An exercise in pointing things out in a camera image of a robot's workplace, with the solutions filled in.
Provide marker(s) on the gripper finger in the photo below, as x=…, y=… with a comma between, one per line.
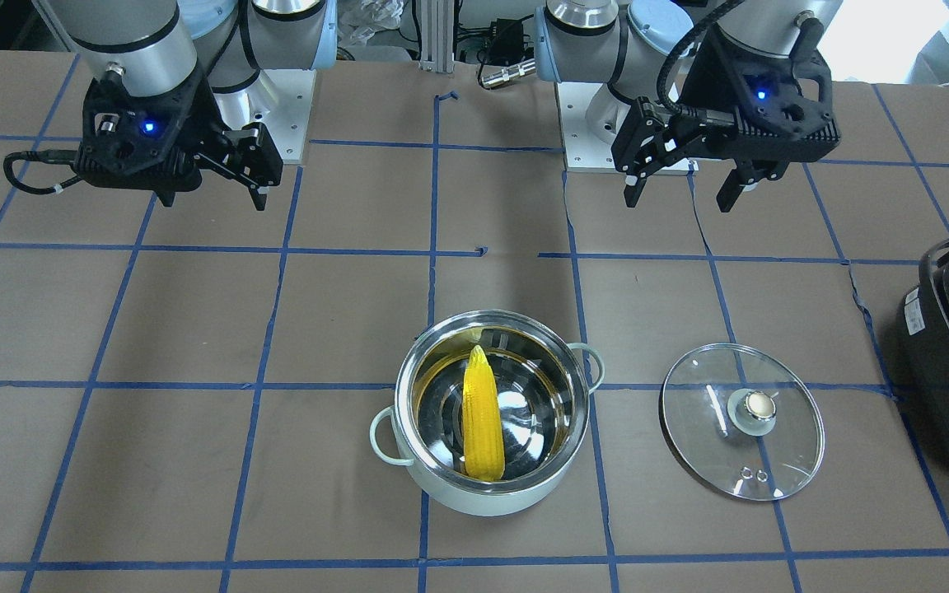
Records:
x=743, y=177

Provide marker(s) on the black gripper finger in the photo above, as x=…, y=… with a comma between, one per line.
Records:
x=634, y=185
x=259, y=195

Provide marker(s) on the glass pot lid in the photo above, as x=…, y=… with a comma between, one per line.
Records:
x=741, y=422

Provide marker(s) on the yellow toy corn cob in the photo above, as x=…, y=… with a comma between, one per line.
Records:
x=482, y=427

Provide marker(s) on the white steel cooking pot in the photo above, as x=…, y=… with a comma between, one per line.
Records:
x=544, y=389

